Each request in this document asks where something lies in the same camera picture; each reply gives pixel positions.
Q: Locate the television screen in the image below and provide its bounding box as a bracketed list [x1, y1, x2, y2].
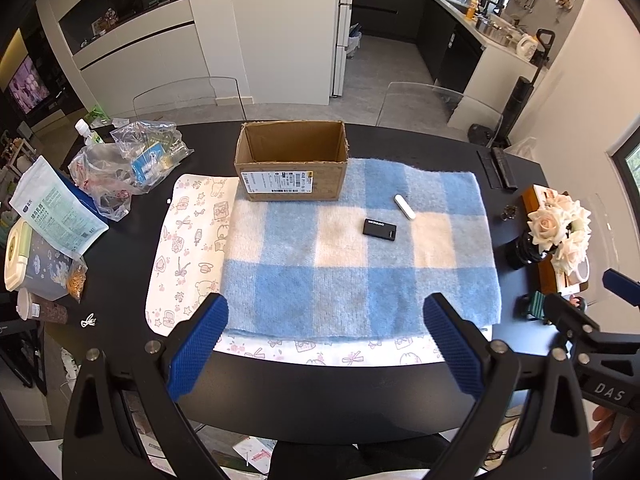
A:
[3, 55, 51, 114]

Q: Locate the blue wipes pack beige lid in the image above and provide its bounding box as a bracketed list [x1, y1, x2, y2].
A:
[3, 219, 87, 303]

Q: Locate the crumpled clear plastic bag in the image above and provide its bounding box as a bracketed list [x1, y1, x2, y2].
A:
[67, 144, 137, 222]

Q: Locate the white oblong stick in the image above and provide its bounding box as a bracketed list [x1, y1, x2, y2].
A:
[393, 193, 417, 222]

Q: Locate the small black device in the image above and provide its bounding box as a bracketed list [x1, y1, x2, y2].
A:
[362, 218, 398, 241]

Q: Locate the blue white checked cloth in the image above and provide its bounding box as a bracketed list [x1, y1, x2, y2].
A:
[219, 157, 504, 339]

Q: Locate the green capped plastic bottle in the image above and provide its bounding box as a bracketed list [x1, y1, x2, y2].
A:
[74, 118, 105, 147]

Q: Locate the clear plastic bag with items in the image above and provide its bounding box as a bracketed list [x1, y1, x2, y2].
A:
[109, 120, 195, 194]

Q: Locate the black desktop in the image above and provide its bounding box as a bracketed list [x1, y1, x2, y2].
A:
[42, 119, 640, 447]

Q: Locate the black remote control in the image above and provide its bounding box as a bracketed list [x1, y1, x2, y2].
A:
[491, 146, 521, 190]
[476, 148, 503, 190]

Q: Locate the black vase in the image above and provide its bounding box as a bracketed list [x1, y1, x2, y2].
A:
[504, 232, 545, 272]

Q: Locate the bag of rubber bands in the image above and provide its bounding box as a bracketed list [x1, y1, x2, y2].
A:
[64, 259, 89, 304]

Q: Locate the person's right hand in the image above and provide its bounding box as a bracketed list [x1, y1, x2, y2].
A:
[590, 404, 620, 447]

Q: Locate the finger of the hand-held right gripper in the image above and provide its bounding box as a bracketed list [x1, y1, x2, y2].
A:
[602, 268, 640, 307]
[544, 292, 603, 343]

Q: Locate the white cartoon printed mat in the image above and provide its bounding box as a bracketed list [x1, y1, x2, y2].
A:
[144, 173, 495, 367]

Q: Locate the cream rose bouquet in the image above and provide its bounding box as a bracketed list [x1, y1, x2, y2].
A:
[527, 193, 593, 276]

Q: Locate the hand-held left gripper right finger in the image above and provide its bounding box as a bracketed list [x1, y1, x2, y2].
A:
[423, 292, 596, 480]

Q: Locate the white green pouch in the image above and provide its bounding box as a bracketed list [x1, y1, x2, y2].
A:
[8, 155, 110, 262]

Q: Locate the printed paper sheet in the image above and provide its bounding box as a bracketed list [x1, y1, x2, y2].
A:
[232, 434, 279, 470]

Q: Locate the brown cardboard box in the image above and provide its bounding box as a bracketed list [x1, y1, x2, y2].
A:
[233, 120, 350, 203]

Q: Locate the lidded brown drink cup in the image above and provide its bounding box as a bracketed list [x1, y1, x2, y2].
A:
[16, 288, 69, 329]

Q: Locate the clear acrylic chair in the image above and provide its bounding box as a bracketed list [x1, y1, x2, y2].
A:
[132, 75, 247, 122]
[374, 81, 505, 134]

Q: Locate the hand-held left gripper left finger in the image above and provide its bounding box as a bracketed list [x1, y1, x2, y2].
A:
[61, 292, 230, 480]

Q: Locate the white refrigerator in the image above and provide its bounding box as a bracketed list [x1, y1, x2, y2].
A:
[329, 0, 358, 99]

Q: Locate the trash bin with bag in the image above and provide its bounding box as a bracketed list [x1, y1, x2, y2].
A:
[347, 22, 364, 59]

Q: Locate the black stick vacuum cleaner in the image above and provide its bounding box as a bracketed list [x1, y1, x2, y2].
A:
[467, 29, 557, 147]

